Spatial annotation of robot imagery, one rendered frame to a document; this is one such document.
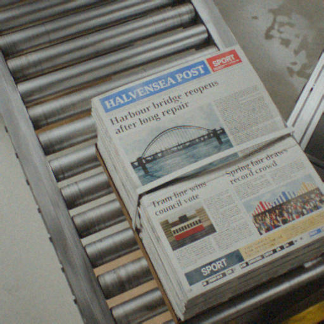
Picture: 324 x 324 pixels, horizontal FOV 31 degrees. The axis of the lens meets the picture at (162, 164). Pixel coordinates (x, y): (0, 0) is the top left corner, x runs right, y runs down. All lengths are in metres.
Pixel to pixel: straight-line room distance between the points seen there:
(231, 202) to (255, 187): 0.05
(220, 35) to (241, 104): 0.39
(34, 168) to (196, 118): 0.37
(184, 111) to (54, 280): 1.08
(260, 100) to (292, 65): 1.37
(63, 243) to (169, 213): 0.29
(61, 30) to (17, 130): 0.27
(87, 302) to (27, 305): 0.84
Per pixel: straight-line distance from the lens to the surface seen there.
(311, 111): 2.02
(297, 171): 0.98
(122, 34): 1.35
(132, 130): 0.96
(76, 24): 1.37
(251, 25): 2.45
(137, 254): 1.95
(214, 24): 1.39
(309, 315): 1.14
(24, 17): 1.40
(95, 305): 1.10
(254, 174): 0.96
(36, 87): 1.28
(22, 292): 1.94
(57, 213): 1.15
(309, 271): 1.18
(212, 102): 1.00
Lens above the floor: 1.88
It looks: 65 degrees down
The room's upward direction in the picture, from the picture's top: 12 degrees clockwise
